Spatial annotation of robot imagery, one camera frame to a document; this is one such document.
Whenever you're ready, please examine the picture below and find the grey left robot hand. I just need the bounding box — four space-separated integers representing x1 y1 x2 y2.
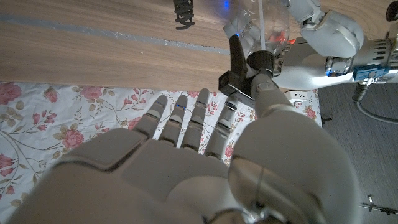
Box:
272 0 398 91

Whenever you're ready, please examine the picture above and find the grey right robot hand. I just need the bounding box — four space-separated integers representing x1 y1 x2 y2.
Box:
6 74 363 224

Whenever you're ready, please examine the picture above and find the black trigger spray top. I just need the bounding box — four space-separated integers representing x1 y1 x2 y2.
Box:
218 34 277 108

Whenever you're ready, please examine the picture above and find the clear plastic bottle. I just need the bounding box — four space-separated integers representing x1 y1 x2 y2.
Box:
223 0 292 58

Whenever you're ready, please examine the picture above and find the black hair clip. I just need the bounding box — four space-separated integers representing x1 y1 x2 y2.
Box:
173 0 196 30

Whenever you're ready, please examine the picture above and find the white power strip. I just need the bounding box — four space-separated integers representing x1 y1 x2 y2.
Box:
281 89 318 105

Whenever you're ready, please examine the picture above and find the floral backdrop cloth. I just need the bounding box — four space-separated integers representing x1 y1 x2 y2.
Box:
0 81 323 215

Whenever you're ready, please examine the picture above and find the grey tape outline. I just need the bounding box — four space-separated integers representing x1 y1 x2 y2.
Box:
0 14 231 56

